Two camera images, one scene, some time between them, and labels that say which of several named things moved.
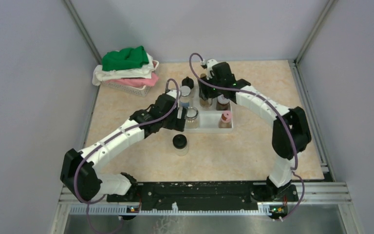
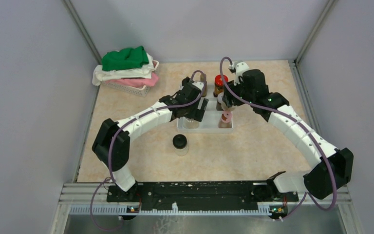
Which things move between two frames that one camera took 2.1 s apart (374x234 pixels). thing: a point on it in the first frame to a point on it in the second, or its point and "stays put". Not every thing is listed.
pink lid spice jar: x=226 y=122 stays put
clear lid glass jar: x=192 y=118 stays put
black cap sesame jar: x=188 y=82 stays put
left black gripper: x=177 y=124 to x=197 y=113
